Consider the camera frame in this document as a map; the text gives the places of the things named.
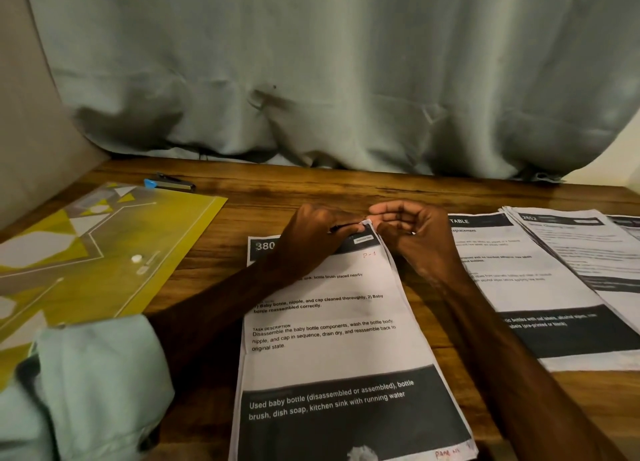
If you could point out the wash baby bottle paper stack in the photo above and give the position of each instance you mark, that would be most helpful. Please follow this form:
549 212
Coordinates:
330 356

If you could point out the person's left hand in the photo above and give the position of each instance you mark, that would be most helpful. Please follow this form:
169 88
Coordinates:
312 238

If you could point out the person's right forearm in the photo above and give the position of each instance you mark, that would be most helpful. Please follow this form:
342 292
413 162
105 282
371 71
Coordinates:
530 376

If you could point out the pale green curtain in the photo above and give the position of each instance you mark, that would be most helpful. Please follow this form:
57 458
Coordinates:
330 56

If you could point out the yellow patterned folder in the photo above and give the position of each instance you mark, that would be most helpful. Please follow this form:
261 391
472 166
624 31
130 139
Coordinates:
95 261

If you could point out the person's left forearm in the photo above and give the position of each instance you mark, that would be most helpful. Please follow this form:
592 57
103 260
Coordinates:
130 371

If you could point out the person's right hand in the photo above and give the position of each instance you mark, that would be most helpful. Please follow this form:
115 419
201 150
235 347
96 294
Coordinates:
425 241

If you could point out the blue pen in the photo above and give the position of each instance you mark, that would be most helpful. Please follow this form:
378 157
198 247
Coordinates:
168 183

